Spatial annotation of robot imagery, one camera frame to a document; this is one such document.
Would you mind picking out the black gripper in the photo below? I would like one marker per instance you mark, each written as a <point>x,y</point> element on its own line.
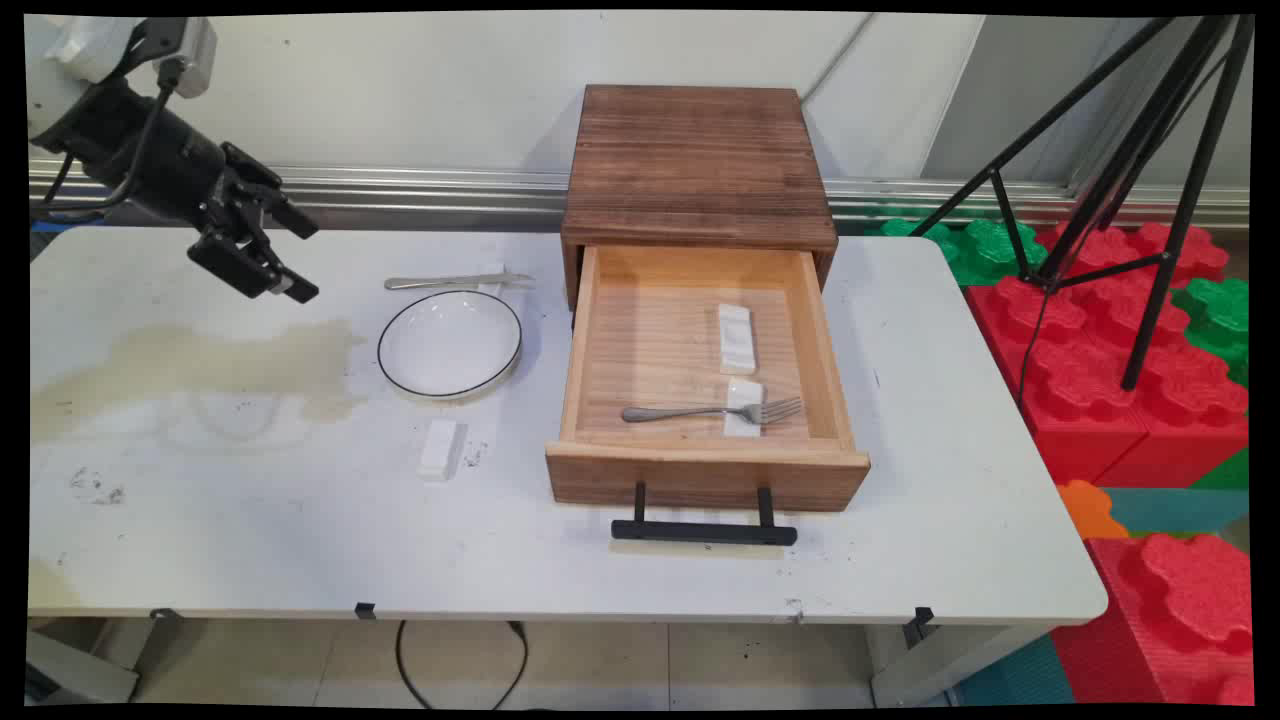
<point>140,150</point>

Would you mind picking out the silver table knife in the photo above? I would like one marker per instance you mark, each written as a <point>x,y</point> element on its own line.
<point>440,282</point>

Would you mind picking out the white plate with black rim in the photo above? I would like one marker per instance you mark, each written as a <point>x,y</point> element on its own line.
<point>450,345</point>

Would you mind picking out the white ceramic cutlery rest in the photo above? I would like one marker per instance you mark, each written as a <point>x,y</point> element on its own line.
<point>742,395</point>
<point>493,291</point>
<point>736,338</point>
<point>438,450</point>

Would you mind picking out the light wooden drawer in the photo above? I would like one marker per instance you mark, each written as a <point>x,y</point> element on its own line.
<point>650,340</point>

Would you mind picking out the dark wooden cabinet box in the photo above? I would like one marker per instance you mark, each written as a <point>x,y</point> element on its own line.
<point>695,160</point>

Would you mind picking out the silver fork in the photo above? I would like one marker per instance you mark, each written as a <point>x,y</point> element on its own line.
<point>680,412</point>

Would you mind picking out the grey table leg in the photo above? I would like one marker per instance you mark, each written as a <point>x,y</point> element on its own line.
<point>930,670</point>
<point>90,675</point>

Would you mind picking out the green foam block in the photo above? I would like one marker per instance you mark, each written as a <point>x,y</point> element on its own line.
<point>1220,315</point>
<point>975,250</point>

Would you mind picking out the orange foam piece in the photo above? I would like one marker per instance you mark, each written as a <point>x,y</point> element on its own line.
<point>1085,510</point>

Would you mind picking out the teal foam mat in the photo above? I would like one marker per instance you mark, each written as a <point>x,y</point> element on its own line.
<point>1180,510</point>

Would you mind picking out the aluminium wall rail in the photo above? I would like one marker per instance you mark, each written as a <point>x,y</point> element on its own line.
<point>420,190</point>

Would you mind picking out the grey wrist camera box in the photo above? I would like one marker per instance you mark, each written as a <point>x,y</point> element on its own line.
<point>195,50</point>

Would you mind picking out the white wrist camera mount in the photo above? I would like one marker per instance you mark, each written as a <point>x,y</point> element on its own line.
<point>85,45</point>

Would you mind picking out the black camera tripod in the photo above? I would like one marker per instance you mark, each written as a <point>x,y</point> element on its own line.
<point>1195,180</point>

